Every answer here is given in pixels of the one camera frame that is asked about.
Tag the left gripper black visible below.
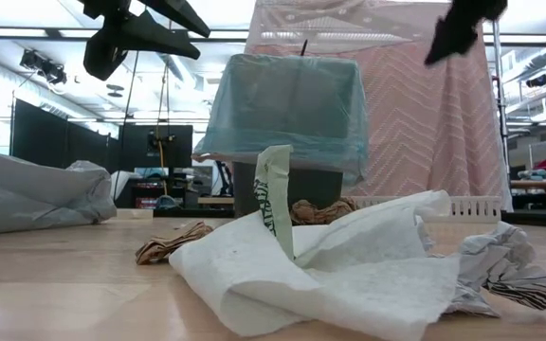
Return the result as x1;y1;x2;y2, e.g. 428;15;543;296
79;0;211;81

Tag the dark brown trash bin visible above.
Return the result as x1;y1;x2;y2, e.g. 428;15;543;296
232;160;345;219

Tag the yellow handled mop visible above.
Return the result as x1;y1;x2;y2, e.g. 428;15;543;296
147;132;179;210

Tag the pink chevron cloth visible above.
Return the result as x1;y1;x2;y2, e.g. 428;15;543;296
244;0;514;212

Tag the green printed white paper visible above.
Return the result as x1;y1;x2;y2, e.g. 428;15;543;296
252;144;296;260

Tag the white cloth heap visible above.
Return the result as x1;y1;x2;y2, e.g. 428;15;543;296
110;170;137;200

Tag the metal rolling rack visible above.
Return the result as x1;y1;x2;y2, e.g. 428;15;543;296
490;18;511;190

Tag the black ceiling light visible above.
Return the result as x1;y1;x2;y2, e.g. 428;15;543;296
19;48;68;85

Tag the white paper napkin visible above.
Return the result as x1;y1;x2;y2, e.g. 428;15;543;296
168;188;462;341

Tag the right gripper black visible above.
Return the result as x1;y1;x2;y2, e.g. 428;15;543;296
424;0;509;66

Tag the blue plastic trash bag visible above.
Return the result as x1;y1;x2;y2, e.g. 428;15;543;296
191;52;371;186

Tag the grey plastic trash bag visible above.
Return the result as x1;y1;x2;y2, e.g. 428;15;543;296
0;144;118;237

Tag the white slotted cable duct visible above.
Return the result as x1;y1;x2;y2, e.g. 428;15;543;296
348;195;502;224

